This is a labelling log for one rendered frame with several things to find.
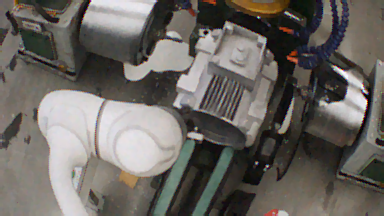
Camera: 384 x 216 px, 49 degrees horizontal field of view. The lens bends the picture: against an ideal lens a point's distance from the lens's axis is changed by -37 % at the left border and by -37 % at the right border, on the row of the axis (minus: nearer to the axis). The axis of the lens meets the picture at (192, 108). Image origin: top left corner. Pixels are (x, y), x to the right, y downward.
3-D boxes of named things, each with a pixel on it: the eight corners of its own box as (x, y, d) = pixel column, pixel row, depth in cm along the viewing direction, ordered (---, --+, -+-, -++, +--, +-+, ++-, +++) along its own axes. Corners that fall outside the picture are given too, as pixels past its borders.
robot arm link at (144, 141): (192, 108, 102) (115, 94, 104) (173, 122, 87) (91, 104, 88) (181, 173, 103) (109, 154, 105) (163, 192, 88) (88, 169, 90)
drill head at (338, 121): (291, 52, 157) (300, 14, 134) (378, 104, 153) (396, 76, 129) (269, 133, 148) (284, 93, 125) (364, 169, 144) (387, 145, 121)
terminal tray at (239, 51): (223, 33, 140) (225, 20, 133) (265, 51, 139) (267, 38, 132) (204, 75, 136) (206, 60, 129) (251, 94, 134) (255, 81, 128)
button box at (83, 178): (82, 152, 135) (71, 141, 131) (99, 158, 131) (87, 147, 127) (68, 204, 129) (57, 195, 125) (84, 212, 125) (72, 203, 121)
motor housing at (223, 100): (203, 54, 155) (206, 20, 137) (273, 84, 152) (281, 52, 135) (170, 128, 148) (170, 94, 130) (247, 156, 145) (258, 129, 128)
